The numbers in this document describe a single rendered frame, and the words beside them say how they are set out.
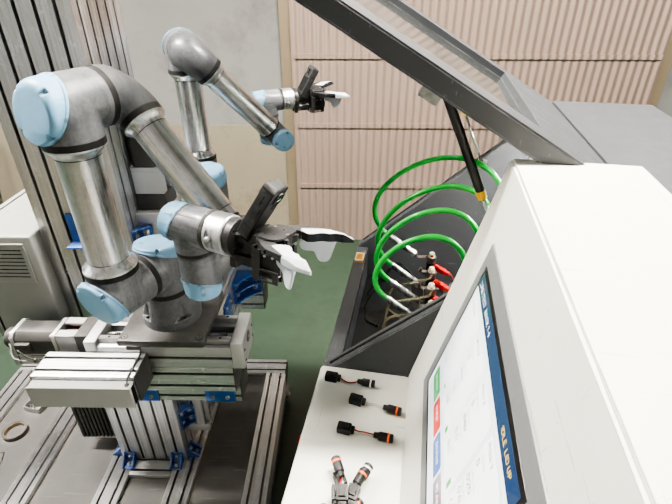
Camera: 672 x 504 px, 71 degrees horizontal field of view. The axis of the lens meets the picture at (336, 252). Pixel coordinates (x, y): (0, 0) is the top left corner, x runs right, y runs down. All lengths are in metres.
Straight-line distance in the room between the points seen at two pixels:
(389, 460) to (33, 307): 1.11
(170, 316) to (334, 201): 2.47
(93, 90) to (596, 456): 0.93
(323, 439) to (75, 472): 1.31
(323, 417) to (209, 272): 0.43
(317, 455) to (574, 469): 0.68
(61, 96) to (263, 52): 2.50
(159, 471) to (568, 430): 1.74
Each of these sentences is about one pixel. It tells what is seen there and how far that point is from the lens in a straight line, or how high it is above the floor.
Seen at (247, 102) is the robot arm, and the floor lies 1.48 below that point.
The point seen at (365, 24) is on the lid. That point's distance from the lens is 0.85.
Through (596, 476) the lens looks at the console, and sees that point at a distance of 0.44.
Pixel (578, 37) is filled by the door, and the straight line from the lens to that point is 3.60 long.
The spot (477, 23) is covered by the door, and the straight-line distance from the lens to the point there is 3.38.
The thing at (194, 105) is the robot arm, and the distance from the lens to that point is 1.70.
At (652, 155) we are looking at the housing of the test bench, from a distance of 1.23.
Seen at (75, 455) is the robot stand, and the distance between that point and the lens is 2.25.
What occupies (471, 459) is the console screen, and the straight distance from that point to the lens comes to 0.67.
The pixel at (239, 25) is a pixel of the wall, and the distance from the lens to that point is 3.39.
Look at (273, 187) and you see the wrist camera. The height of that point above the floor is 1.55.
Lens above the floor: 1.84
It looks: 31 degrees down
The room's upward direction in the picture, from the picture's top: straight up
